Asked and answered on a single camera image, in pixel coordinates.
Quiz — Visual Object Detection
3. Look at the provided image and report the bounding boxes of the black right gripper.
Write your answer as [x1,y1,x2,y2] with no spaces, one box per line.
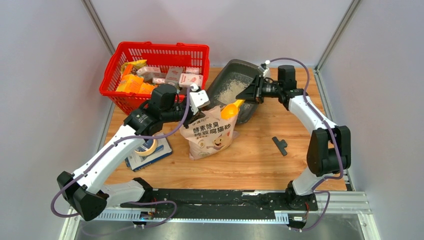
[236,74,283,104]

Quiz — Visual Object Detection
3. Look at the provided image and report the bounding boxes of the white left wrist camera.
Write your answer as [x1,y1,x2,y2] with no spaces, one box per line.
[188,83,210,116]

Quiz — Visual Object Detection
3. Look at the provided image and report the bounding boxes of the grey sponge pack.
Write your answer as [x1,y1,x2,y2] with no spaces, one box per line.
[165,66,184,89]

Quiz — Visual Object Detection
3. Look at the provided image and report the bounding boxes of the pink cat litter bag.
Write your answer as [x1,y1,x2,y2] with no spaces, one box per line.
[179,106,239,160]

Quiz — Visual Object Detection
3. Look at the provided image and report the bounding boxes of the pink white sponge pack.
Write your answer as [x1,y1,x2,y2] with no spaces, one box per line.
[185,67,201,75]

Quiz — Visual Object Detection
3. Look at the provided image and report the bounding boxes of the blue white box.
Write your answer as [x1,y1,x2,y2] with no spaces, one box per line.
[124,137,173,172]

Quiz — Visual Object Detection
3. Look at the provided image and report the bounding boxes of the black bag clip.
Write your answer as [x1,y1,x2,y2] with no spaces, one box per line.
[272,136,288,156]

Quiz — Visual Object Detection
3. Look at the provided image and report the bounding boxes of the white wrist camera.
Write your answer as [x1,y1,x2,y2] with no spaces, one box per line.
[258,60,271,78]
[188,83,210,116]

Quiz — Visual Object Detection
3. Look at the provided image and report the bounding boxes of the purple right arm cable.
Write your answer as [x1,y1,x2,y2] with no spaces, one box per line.
[268,57,345,232]

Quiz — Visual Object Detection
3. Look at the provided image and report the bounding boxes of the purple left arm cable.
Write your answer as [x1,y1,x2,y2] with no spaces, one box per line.
[50,86,193,229]

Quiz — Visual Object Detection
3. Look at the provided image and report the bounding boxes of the masking tape roll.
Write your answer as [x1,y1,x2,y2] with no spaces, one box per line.
[134,139,158,157]

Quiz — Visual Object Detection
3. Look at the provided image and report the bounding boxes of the white litter granules pile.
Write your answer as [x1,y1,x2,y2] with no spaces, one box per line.
[217,79,249,105]

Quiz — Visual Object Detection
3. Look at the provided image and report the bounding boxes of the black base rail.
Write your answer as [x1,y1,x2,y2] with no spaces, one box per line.
[141,188,318,220]

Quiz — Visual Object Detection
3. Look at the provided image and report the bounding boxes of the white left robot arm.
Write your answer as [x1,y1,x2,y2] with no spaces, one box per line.
[50,83,210,221]

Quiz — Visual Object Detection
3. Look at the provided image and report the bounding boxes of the red plastic shopping basket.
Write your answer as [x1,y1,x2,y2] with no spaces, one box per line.
[99,41,210,115]

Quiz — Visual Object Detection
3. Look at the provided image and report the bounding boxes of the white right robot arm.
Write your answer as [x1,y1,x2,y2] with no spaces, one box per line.
[235,65,351,210]

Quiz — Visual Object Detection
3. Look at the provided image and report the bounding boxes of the yellow snack packet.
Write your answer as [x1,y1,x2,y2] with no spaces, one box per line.
[120,59,147,76]

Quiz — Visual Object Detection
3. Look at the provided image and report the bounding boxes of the orange box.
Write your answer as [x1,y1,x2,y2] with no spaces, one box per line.
[115,74,144,94]

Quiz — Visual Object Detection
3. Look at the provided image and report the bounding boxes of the dark grey litter tray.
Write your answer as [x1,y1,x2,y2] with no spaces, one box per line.
[205,59,263,110]

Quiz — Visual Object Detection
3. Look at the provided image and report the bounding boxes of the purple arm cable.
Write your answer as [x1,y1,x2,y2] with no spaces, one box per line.
[50,86,193,229]
[268,57,345,232]

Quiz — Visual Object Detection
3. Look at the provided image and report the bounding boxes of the yellow plastic scoop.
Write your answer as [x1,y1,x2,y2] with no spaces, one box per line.
[220,99,245,120]

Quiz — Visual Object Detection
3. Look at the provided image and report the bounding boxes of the white Kamenoko sponge pack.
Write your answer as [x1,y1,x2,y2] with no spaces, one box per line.
[178,73,203,88]

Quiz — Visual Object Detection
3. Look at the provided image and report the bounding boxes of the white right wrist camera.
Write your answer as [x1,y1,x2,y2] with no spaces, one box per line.
[258,60,271,78]

